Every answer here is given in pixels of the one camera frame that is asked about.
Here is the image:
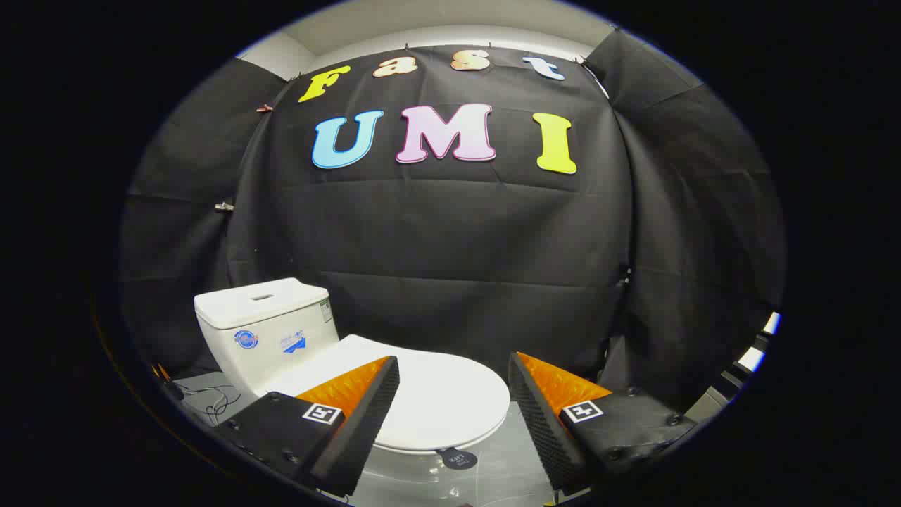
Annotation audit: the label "black backdrop cloth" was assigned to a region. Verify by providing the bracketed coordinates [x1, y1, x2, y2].
[120, 30, 786, 416]

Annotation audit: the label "white toilet lid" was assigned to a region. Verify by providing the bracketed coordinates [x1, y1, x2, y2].
[271, 334, 511, 471]

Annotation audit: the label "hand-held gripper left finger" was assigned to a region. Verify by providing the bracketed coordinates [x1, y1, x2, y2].
[215, 356, 401, 498]

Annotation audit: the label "thin floor cables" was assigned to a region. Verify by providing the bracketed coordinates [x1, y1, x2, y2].
[175, 382, 241, 418]

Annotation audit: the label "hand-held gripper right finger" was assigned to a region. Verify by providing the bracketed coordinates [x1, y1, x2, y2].
[508, 351, 698, 497]

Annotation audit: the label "white toilet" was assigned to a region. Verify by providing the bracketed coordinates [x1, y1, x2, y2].
[194, 277, 511, 487]

